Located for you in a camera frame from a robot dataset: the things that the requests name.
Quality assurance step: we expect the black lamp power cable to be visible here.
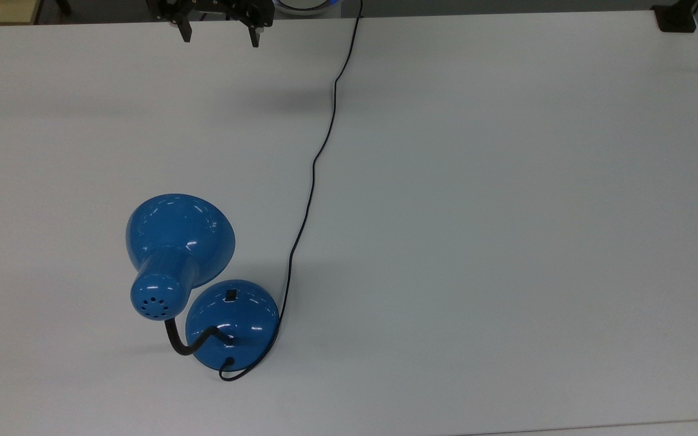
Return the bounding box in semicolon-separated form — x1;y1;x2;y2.
218;0;364;382

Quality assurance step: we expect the blue desk lamp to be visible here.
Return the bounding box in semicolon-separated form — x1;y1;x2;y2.
125;193;281;371

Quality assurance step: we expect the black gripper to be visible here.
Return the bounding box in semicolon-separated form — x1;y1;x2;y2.
146;0;275;48

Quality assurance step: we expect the black clamp block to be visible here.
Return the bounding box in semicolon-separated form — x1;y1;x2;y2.
651;2;698;33

